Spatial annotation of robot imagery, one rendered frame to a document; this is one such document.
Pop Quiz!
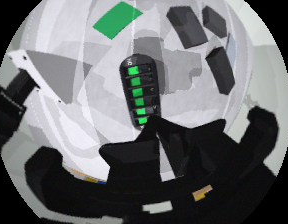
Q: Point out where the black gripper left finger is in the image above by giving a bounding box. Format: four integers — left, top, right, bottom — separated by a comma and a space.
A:
99, 116, 160, 175

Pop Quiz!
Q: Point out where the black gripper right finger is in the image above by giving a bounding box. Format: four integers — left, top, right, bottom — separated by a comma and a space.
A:
153, 116, 226, 177

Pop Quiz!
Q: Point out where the dark grey switch panel with green rocker switches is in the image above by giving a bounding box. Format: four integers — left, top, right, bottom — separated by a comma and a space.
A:
119, 53, 161, 131

